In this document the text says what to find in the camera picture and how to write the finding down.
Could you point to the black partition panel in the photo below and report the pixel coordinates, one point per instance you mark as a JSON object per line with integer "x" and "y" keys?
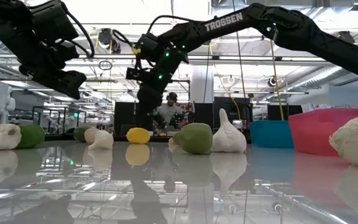
{"x": 204, "y": 115}
{"x": 124, "y": 115}
{"x": 291, "y": 113}

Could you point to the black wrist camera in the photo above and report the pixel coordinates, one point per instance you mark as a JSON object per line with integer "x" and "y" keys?
{"x": 134, "y": 74}
{"x": 51, "y": 20}

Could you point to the yellow lemon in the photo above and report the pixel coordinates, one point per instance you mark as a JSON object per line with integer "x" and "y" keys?
{"x": 138, "y": 135}

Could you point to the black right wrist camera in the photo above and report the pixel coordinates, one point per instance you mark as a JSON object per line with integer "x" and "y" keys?
{"x": 134, "y": 74}

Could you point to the white building column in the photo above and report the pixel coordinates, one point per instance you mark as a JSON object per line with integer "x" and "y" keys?
{"x": 202, "y": 87}

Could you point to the red patterned board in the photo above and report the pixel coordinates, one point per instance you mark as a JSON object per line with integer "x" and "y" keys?
{"x": 190, "y": 109}

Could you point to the long overhead light bar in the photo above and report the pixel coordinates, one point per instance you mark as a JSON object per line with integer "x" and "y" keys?
{"x": 117, "y": 56}

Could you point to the blue plastic basket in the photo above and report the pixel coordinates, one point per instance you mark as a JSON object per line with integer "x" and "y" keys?
{"x": 270, "y": 135}

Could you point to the white garlic bulb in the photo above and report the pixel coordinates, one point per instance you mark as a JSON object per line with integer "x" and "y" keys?
{"x": 227, "y": 140}
{"x": 102, "y": 141}

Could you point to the large garlic bulb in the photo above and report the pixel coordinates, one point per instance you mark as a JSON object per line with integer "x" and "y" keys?
{"x": 353, "y": 146}

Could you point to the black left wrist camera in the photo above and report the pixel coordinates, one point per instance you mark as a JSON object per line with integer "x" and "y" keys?
{"x": 51, "y": 20}

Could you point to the pink plastic basket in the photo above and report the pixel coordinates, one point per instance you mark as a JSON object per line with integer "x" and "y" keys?
{"x": 309, "y": 133}

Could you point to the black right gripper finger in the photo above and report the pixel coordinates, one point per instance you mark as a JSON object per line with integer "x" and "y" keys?
{"x": 144, "y": 105}
{"x": 157, "y": 99}

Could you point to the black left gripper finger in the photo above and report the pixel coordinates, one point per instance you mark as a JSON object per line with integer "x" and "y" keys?
{"x": 73, "y": 76}
{"x": 70, "y": 90}

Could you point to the silver ceiling duct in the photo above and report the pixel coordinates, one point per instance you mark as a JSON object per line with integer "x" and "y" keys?
{"x": 322, "y": 76}

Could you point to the person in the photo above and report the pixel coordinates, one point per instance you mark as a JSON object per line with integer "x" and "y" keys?
{"x": 168, "y": 113}

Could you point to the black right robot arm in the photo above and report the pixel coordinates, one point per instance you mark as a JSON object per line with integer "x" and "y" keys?
{"x": 259, "y": 18}

